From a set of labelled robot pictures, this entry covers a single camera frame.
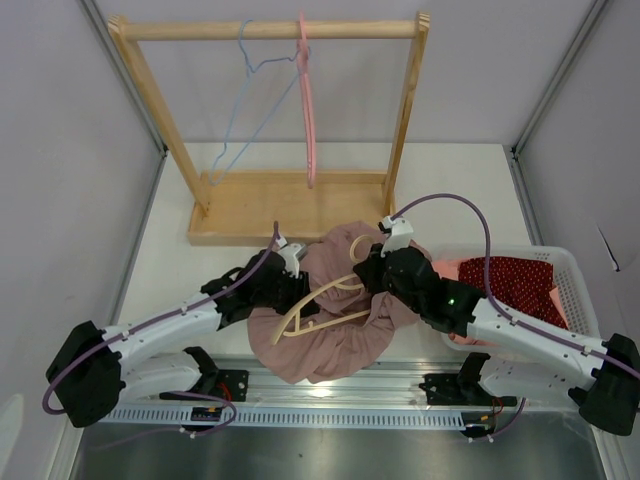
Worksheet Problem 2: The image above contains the white plastic laundry basket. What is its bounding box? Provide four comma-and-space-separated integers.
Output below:
430, 244, 600, 355

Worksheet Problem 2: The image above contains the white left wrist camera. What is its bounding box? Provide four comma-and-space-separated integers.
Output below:
276, 237, 308, 278

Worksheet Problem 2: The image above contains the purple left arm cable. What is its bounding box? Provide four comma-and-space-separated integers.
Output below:
41, 220, 238, 447

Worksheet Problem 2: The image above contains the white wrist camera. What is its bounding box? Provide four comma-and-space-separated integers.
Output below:
379, 216, 414, 258
276, 237, 308, 278

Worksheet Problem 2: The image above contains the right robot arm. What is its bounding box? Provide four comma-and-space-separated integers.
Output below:
353, 247, 639, 436

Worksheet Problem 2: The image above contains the pink plastic hanger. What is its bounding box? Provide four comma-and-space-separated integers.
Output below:
296, 12, 317, 189

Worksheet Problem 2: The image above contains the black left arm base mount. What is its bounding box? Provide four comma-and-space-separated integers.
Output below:
159, 347, 249, 402

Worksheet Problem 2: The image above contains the dark red dotted garment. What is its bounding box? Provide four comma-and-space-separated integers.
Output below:
457, 255, 566, 326

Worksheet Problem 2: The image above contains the dusty pink skirt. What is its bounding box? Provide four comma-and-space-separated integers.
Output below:
247, 221, 420, 384

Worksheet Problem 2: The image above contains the cream plastic hanger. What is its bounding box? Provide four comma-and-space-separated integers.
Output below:
271, 234, 386, 347

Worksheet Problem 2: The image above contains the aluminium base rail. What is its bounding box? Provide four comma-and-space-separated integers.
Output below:
119, 352, 576, 413

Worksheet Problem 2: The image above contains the wooden clothes rack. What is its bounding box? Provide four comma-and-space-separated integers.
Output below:
107, 12, 431, 246

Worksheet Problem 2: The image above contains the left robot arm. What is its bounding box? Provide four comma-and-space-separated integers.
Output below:
42, 243, 310, 428

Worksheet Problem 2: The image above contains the blue wire hanger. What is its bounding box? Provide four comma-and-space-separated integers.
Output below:
206, 18, 312, 186

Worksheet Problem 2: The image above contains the white slotted cable duct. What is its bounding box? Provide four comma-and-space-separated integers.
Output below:
102, 404, 481, 431

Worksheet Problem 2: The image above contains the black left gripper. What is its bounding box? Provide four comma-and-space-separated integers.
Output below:
253, 268, 319, 319

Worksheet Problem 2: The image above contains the salmon pink garment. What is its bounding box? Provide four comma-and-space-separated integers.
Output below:
431, 256, 571, 348

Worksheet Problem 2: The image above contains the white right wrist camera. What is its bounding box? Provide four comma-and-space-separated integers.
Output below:
379, 216, 414, 258

